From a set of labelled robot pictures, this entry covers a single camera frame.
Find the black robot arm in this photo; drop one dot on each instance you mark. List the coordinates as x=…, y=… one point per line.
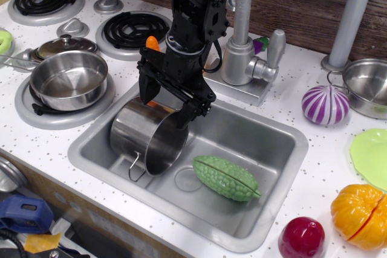
x=196, y=27

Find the silver stove knob upper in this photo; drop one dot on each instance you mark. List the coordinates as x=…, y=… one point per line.
x=107, y=7

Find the silver toy faucet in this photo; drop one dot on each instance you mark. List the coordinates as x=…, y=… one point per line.
x=243, y=75

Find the silver stove knob lower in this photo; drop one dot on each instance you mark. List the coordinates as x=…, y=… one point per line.
x=74, y=27

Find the steel pot lid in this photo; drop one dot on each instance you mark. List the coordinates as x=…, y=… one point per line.
x=65, y=43

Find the yellow tape piece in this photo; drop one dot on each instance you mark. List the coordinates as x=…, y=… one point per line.
x=36, y=243

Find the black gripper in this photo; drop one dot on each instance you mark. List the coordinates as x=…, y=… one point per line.
x=179, y=73

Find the stove burner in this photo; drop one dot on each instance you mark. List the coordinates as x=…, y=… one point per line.
x=43, y=12
x=65, y=120
x=121, y=36

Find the red apple toy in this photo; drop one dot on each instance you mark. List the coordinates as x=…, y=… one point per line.
x=302, y=237

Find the purple striped onion toy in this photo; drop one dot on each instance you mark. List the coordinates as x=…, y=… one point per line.
x=325, y=105

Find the back left stove burner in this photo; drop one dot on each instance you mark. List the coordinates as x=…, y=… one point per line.
x=43, y=12

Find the green bitter melon toy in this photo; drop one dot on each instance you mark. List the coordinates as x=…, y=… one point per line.
x=226, y=178

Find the steel bowl at right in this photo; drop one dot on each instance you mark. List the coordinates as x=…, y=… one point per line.
x=364, y=83

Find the light green plate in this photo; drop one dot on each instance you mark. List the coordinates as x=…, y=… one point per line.
x=368, y=154

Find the silver sink basin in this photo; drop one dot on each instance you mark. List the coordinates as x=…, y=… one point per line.
x=270, y=151

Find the front stove burner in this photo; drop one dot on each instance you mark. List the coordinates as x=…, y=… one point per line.
x=65, y=120

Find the silver round oven knob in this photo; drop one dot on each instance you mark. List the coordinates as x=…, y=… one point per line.
x=11, y=177

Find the silver stove knob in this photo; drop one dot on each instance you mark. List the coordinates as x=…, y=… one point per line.
x=107, y=7
x=74, y=27

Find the green toy at left edge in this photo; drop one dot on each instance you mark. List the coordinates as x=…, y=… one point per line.
x=7, y=45

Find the steel bowl on burner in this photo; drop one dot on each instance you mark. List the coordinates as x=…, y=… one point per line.
x=70, y=80

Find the grey vertical pole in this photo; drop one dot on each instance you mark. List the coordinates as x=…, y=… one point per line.
x=349, y=25

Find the blue clamp tool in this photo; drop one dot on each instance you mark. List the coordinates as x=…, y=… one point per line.
x=22, y=214

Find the steel ladle spoon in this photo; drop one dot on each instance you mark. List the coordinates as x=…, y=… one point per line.
x=22, y=62

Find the back right stove burner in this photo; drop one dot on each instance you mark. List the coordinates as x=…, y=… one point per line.
x=121, y=36

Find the orange pumpkin toy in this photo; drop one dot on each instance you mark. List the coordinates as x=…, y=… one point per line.
x=359, y=215

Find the stainless steel pot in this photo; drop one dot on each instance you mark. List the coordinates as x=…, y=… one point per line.
x=148, y=137

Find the orange carrot toy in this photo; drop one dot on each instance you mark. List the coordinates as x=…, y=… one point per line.
x=152, y=43

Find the purple eggplant toy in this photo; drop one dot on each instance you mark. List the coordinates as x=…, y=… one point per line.
x=260, y=44

